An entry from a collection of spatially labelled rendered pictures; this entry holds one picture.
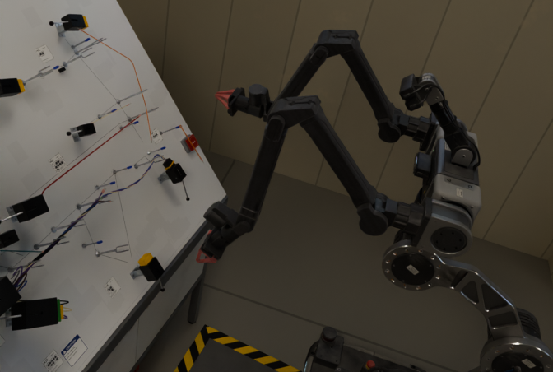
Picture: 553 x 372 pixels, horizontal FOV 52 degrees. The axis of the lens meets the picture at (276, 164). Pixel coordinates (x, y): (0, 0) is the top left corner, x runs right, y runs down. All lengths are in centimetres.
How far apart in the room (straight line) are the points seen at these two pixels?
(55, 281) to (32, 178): 31
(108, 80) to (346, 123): 197
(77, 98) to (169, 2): 183
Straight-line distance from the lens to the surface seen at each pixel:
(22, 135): 179
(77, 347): 180
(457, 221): 155
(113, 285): 189
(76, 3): 210
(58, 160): 184
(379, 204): 156
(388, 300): 339
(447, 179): 165
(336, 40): 180
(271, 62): 359
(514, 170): 381
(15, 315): 155
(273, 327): 305
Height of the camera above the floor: 240
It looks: 36 degrees down
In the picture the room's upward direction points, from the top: 14 degrees clockwise
